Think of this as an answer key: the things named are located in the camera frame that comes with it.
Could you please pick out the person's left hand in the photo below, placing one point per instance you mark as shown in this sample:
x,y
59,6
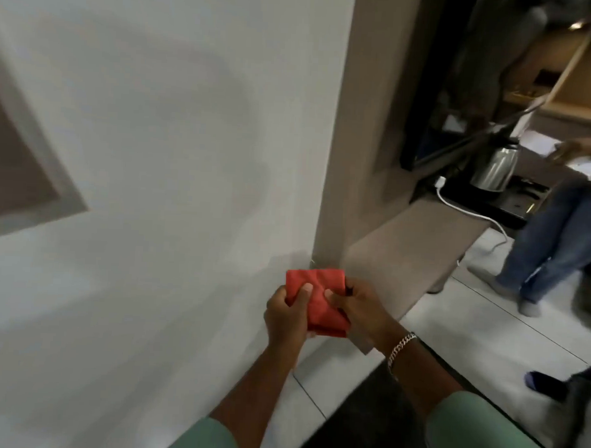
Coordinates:
x,y
284,318

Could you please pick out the person's right hand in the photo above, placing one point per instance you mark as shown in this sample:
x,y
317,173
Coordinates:
x,y
365,310

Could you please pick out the person's left thumb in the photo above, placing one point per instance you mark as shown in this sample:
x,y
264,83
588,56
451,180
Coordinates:
x,y
302,300

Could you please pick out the person's right thumb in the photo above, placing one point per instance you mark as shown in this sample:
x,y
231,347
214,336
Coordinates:
x,y
335,296

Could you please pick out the red cloth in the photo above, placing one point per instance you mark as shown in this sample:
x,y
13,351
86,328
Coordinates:
x,y
324,301

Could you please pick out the person's right forearm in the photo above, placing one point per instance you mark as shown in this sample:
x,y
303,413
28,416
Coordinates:
x,y
463,409

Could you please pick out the person's left forearm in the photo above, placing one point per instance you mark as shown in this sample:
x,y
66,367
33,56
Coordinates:
x,y
249,398

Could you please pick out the white plug adapter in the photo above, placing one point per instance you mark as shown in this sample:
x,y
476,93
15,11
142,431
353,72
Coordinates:
x,y
440,181

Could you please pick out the black tray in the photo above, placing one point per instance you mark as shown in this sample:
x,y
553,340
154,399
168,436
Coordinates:
x,y
514,199

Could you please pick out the steel electric kettle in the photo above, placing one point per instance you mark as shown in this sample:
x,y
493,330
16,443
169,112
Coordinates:
x,y
496,166

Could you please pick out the black television screen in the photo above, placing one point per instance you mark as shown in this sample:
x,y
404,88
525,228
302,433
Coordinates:
x,y
458,82

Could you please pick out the white papers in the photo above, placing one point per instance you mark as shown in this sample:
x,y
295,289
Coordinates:
x,y
567,155

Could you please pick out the wooden shelf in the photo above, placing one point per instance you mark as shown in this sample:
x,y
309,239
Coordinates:
x,y
564,103

